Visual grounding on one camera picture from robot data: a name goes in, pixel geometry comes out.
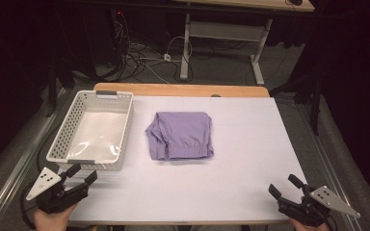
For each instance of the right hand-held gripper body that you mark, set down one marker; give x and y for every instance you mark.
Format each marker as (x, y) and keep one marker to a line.
(305, 210)

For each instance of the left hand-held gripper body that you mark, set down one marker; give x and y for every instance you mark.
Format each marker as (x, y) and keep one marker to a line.
(49, 197)

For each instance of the white perforated plastic basket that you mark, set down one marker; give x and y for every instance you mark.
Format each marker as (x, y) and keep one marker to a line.
(100, 134)

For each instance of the purple shorts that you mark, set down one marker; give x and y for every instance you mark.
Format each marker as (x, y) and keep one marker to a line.
(181, 136)

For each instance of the person's right hand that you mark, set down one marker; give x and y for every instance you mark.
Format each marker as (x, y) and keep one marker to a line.
(308, 227)

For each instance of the person's left hand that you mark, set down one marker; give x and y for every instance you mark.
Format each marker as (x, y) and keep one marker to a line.
(51, 220)

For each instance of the white table mat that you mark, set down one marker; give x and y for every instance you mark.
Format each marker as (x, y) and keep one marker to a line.
(244, 150)

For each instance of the black stand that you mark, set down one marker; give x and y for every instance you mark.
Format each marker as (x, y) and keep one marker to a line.
(314, 96)
(52, 93)

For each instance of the dark table grommet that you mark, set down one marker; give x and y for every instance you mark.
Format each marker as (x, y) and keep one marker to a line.
(216, 95)

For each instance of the wooden table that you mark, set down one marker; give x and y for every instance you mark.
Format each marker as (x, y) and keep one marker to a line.
(179, 89)

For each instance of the white power adapter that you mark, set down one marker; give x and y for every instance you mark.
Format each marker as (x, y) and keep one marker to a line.
(167, 57)

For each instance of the desk with white legs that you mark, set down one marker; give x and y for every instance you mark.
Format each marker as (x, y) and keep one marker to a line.
(224, 31)

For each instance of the black computer mouse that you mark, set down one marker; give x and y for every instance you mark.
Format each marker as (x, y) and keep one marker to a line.
(295, 2)

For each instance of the metal floor rail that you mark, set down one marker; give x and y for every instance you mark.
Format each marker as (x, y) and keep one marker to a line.
(19, 160)
(327, 173)

